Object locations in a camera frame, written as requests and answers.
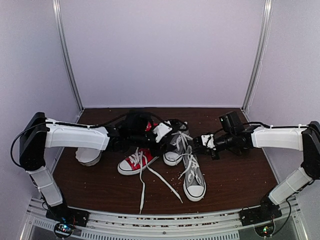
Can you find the grey sneaker with laces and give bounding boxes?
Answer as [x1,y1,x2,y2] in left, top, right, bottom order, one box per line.
[163,121,193,166]

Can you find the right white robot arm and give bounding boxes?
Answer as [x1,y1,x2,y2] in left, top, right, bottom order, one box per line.
[193,111,320,221]

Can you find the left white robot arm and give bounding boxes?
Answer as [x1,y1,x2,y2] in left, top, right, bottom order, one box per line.
[14,111,174,222]

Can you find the back red sneaker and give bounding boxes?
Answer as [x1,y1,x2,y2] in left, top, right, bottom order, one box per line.
[145,122,159,132]

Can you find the white fluted bowl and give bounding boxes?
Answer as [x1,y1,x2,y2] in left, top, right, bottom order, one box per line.
[75,147,102,167]

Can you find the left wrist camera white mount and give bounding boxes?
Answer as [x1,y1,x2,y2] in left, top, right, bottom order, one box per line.
[152,121,173,143]

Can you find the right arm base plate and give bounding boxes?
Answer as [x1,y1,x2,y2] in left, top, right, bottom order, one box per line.
[239,205,282,226]

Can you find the front aluminium rail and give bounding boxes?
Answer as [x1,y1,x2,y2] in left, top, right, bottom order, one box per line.
[19,197,308,240]

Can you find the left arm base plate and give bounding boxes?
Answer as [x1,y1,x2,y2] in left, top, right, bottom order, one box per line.
[45,208,90,227]

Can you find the right aluminium frame post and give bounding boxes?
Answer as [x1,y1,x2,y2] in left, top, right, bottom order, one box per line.
[242,0,274,114]

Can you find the aluminium frame post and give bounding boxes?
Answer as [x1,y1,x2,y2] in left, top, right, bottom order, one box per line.
[52,0,84,112]
[242,0,274,114]

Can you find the left aluminium frame post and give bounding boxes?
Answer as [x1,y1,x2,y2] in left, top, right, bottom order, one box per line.
[52,0,84,112]

